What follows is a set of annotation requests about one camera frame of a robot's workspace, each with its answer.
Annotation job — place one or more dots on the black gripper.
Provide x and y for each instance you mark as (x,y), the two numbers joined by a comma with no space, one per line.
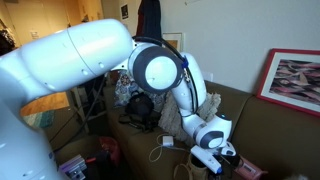
(231,160)

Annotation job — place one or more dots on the dark hanging coat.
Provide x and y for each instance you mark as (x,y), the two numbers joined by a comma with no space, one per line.
(150,20)

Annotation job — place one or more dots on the small dark wall picture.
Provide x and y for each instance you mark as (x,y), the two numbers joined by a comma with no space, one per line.
(124,11)

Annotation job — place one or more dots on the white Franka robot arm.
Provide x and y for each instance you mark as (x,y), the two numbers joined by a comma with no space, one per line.
(66,66)

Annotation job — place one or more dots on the black soft bag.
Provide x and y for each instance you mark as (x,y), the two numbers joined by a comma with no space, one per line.
(140,104)

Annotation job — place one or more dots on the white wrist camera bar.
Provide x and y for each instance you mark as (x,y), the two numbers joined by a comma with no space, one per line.
(205,158)

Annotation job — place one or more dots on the brown sofa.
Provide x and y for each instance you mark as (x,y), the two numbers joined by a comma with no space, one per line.
(273,140)

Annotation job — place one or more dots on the light framed wall picture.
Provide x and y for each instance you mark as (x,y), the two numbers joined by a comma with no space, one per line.
(173,41)

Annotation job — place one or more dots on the red framed abstract picture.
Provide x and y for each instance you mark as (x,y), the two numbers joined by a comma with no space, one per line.
(296,80)

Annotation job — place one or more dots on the floral patterned pillow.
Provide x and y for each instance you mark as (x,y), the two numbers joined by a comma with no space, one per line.
(125,88)

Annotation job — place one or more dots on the pink small box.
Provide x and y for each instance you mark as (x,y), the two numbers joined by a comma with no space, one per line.
(248,170)

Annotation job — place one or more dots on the white fluffy toy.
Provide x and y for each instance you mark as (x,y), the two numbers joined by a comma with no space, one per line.
(296,177)

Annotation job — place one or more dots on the teal woven rug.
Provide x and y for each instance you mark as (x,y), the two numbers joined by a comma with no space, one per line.
(36,120)

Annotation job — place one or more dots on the white power adapter brick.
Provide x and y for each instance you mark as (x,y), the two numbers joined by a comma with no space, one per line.
(168,141)

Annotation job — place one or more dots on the white fluffy pillow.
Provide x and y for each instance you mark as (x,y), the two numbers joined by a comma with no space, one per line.
(170,116)

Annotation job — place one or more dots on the silver electronics box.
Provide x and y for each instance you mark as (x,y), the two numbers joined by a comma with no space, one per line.
(71,166)

